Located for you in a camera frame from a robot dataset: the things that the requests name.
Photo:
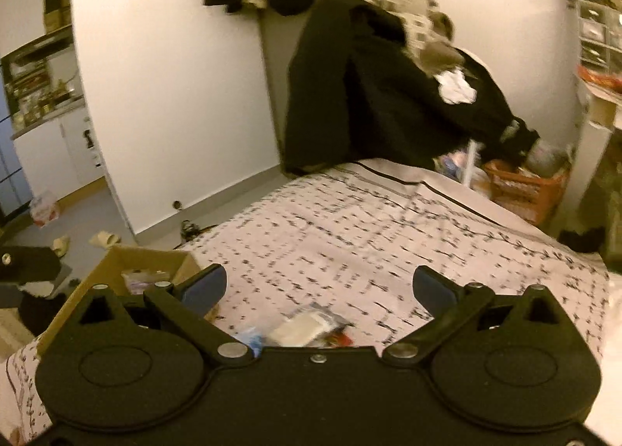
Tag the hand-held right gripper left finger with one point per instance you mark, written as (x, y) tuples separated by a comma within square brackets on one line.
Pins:
[(204, 288)]

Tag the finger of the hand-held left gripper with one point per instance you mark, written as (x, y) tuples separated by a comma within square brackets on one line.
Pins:
[(26, 261)]

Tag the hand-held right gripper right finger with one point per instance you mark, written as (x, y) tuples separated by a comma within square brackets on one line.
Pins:
[(435, 288)]

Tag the cardboard box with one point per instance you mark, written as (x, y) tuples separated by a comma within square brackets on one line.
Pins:
[(141, 256)]

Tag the blue snack packet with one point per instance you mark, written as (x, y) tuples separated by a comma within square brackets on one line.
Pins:
[(252, 340)]

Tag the white snack packet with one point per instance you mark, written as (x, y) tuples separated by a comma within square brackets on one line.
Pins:
[(301, 327)]

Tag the red snack packet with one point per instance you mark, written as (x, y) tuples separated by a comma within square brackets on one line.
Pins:
[(342, 340)]

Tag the yellow slipper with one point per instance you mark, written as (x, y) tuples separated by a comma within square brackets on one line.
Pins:
[(60, 245), (104, 238)]

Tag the black cloth pile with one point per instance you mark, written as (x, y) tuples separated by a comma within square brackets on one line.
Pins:
[(41, 312)]

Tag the plastic bag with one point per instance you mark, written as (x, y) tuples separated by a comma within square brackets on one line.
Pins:
[(43, 209)]

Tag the pale snack packet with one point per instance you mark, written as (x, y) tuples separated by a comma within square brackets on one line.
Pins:
[(146, 277)]

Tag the grey sneaker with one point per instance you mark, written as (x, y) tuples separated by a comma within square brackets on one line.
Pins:
[(190, 227)]

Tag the white printed bed sheet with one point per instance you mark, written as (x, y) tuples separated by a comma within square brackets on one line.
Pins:
[(350, 232)]

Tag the orange plastic crate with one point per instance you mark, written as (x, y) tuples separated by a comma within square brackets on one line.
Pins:
[(525, 193)]

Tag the kitchen counter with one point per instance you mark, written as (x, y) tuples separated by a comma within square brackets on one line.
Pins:
[(46, 111)]

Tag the black jacket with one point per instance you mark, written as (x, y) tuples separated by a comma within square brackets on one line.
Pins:
[(369, 86)]

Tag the grey door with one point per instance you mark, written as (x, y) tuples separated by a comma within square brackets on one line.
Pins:
[(274, 86)]

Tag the white drawer organizer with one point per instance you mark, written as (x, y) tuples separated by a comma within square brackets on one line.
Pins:
[(597, 33)]

